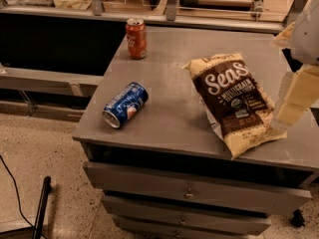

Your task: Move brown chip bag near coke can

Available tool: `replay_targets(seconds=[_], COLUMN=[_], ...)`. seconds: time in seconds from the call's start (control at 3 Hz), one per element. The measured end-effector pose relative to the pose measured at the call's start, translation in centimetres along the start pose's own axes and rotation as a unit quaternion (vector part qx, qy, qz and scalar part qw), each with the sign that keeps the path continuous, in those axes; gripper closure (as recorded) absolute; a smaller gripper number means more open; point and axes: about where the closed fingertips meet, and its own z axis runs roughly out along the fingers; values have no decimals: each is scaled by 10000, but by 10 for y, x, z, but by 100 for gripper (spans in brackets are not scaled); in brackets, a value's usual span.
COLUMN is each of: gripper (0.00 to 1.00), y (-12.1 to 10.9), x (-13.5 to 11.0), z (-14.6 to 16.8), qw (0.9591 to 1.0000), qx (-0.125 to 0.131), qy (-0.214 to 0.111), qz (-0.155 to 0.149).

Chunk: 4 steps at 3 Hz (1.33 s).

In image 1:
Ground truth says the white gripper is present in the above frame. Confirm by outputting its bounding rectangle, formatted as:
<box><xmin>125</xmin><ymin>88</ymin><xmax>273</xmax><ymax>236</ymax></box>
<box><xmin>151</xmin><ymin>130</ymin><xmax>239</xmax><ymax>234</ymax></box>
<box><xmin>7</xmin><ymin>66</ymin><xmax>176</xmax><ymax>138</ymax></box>
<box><xmin>271</xmin><ymin>0</ymin><xmax>319</xmax><ymax>126</ymax></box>

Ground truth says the brown multigrain chip bag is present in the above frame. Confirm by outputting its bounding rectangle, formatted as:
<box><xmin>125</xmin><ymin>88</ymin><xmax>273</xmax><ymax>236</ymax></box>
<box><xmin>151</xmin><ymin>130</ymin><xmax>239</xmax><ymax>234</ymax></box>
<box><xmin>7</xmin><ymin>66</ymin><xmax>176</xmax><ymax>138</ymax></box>
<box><xmin>183</xmin><ymin>53</ymin><xmax>287</xmax><ymax>157</ymax></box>

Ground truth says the red coke can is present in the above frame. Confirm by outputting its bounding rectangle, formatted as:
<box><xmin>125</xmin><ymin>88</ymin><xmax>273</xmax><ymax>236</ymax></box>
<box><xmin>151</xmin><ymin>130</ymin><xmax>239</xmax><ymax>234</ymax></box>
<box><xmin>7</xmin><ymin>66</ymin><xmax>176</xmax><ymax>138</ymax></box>
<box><xmin>126</xmin><ymin>18</ymin><xmax>147</xmax><ymax>59</ymax></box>

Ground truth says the blue pepsi can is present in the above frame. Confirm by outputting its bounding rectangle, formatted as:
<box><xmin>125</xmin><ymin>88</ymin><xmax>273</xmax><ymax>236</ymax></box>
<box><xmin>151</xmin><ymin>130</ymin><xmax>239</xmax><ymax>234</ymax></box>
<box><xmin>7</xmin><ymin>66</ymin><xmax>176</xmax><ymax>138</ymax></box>
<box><xmin>103</xmin><ymin>82</ymin><xmax>149</xmax><ymax>128</ymax></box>

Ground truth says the top grey drawer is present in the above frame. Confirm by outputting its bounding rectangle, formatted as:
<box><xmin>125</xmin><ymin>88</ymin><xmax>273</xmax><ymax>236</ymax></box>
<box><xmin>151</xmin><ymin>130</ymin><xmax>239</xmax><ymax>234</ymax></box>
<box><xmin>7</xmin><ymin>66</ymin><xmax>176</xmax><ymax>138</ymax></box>
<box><xmin>84</xmin><ymin>161</ymin><xmax>311</xmax><ymax>215</ymax></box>

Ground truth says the grey drawer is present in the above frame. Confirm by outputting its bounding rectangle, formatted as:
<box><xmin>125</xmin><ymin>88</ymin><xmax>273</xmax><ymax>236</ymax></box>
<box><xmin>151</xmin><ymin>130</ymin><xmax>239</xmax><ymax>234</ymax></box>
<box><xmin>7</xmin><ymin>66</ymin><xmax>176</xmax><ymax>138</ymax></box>
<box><xmin>84</xmin><ymin>161</ymin><xmax>311</xmax><ymax>215</ymax></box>
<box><xmin>113</xmin><ymin>216</ymin><xmax>256</xmax><ymax>239</ymax></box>
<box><xmin>102</xmin><ymin>195</ymin><xmax>271</xmax><ymax>236</ymax></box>

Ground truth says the black caster wheel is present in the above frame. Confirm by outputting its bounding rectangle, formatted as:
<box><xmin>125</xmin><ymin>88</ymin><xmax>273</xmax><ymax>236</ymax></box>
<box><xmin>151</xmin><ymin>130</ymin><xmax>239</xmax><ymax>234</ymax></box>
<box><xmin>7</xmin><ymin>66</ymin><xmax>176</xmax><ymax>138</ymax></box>
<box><xmin>291</xmin><ymin>209</ymin><xmax>305</xmax><ymax>228</ymax></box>

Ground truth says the grey drawer cabinet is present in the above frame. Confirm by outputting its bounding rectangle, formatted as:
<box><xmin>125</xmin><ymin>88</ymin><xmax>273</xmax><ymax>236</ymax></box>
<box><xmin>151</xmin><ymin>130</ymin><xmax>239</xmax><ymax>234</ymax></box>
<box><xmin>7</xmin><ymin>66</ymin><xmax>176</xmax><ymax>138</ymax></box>
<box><xmin>72</xmin><ymin>26</ymin><xmax>319</xmax><ymax>239</ymax></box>

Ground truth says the middle grey drawer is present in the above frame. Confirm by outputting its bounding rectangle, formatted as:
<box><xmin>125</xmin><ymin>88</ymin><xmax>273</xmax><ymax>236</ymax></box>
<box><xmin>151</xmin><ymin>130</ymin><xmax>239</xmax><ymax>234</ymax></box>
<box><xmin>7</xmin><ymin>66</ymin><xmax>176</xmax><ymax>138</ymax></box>
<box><xmin>102</xmin><ymin>195</ymin><xmax>271</xmax><ymax>236</ymax></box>

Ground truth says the bottom grey drawer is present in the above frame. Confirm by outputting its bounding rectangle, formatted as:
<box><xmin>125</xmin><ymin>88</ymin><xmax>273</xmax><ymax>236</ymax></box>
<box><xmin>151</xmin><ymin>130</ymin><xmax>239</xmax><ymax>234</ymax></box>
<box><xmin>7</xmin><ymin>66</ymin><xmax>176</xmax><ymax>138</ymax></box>
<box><xmin>113</xmin><ymin>216</ymin><xmax>256</xmax><ymax>239</ymax></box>

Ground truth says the black pole on floor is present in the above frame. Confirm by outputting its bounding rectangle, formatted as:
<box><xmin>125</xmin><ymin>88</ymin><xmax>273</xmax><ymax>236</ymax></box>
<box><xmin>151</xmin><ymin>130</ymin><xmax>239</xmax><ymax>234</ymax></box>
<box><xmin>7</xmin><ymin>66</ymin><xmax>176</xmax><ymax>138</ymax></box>
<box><xmin>32</xmin><ymin>176</ymin><xmax>52</xmax><ymax>239</ymax></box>

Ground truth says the grey metal shelf rail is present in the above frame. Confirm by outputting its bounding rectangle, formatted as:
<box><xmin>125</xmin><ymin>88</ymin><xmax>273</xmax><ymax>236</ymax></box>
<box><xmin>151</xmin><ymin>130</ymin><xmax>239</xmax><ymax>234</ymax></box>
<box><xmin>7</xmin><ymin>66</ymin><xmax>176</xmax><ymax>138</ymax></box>
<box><xmin>0</xmin><ymin>0</ymin><xmax>315</xmax><ymax>35</ymax></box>

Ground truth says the black cable on floor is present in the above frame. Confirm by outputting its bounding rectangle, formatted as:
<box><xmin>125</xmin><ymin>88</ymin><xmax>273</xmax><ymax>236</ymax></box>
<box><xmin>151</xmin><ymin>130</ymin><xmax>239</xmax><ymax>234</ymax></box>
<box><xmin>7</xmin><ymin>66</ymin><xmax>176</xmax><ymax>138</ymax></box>
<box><xmin>0</xmin><ymin>154</ymin><xmax>48</xmax><ymax>239</ymax></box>

